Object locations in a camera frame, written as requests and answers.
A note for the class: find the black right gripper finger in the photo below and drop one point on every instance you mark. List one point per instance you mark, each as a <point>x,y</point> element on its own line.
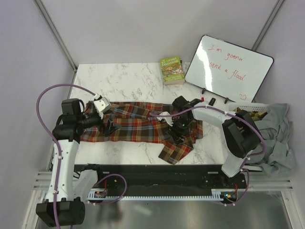
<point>173,140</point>
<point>183,140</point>

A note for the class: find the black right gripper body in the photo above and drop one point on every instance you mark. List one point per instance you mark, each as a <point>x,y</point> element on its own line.
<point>180,126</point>

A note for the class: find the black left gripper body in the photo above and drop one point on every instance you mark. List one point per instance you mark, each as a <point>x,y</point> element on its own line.
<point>90,120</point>

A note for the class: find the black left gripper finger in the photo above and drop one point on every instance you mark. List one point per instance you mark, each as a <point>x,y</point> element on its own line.
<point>109,129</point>
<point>112,121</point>

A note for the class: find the red brown plaid shirt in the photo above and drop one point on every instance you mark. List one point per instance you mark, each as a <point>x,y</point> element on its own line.
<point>138,126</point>

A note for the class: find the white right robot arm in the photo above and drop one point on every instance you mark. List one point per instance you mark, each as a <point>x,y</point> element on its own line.
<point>239,130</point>

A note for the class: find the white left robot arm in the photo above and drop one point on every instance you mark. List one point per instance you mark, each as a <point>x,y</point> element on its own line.
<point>64,203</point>

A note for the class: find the purple whiteboard eraser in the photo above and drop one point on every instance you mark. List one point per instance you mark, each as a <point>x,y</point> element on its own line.
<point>212,102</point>

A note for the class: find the green treehouse paperback book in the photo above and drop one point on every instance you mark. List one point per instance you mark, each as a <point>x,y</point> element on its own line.
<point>172,71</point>

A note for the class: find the black framed whiteboard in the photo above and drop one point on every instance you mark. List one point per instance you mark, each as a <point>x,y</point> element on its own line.
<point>228,70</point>

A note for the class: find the white plastic laundry basket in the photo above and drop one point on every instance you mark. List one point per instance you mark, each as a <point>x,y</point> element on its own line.
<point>247,106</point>

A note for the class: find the grey crumpled shirt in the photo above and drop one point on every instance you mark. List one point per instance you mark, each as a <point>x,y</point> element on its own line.
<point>278,160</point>

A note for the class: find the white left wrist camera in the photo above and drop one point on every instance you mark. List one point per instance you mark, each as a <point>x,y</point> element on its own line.
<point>101,104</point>

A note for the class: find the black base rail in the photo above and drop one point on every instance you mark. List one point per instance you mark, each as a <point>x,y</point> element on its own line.
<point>164,180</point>

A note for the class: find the white slotted cable duct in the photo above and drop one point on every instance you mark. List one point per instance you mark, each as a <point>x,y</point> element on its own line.
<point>100,195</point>

